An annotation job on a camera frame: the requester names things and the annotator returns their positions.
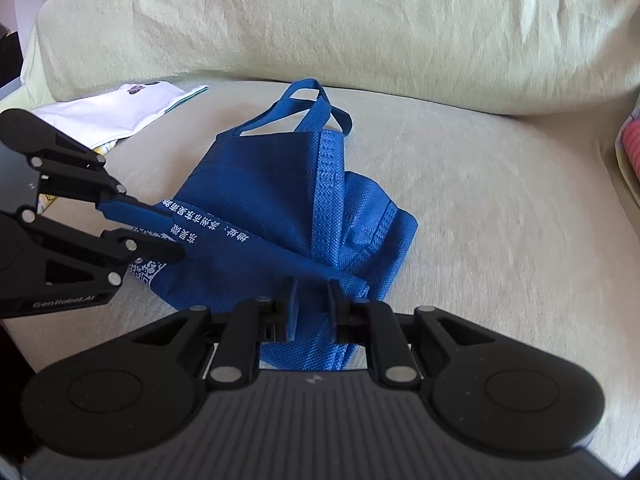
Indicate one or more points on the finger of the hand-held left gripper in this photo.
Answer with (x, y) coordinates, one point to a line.
(135, 211)
(150, 252)

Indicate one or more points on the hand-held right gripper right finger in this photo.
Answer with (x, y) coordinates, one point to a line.
(336, 312)

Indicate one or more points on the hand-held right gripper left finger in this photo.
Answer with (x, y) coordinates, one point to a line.
(290, 310)

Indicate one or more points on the blue shopping bag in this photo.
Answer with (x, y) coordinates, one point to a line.
(260, 195)

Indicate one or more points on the white printed cloth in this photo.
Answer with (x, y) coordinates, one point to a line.
(115, 110)

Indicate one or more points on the dark object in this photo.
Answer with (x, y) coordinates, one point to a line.
(10, 60)

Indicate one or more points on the pale green sofa back cushion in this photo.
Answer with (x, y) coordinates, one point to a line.
(350, 20)

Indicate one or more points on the pink ribbed roll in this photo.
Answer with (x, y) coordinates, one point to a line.
(634, 145)

